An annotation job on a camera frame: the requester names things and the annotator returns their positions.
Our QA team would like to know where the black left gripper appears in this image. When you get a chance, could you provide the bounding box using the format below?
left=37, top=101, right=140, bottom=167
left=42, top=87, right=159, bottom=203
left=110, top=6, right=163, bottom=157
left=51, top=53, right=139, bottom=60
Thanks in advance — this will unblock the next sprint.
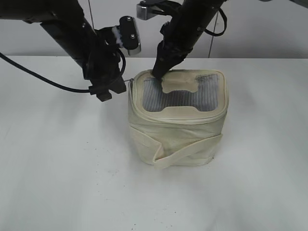
left=83, top=26, right=127, bottom=102

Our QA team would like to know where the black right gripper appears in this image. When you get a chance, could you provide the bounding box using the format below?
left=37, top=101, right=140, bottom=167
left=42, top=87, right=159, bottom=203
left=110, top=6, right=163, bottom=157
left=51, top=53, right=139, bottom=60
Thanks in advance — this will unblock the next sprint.
left=152, top=41, right=193, bottom=79

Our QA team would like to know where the cream canvas zipper bag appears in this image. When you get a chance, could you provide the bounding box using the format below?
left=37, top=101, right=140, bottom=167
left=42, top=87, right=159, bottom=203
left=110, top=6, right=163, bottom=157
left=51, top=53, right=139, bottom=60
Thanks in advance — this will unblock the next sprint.
left=128, top=70, right=229, bottom=168

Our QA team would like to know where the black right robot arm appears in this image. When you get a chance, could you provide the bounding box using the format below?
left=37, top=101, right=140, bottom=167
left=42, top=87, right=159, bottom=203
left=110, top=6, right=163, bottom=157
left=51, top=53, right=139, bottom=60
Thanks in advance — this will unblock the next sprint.
left=106, top=0, right=227, bottom=94

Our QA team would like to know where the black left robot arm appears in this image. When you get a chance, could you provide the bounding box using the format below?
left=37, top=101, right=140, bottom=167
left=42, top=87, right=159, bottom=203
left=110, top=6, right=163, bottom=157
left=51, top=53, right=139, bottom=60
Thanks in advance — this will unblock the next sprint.
left=0, top=0, right=127, bottom=102

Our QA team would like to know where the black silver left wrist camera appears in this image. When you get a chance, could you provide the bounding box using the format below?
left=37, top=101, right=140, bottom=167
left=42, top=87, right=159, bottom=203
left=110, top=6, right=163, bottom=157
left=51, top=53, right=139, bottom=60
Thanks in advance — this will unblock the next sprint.
left=112, top=16, right=141, bottom=56

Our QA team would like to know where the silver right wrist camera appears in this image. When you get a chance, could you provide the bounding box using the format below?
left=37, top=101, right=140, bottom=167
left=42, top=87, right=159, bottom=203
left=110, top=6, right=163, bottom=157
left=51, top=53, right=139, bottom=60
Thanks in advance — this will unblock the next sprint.
left=136, top=0, right=179, bottom=21

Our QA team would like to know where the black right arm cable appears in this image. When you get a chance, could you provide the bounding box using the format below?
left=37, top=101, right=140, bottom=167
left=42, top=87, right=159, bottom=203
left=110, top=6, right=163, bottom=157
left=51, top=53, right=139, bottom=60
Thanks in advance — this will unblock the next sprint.
left=204, top=6, right=228, bottom=37

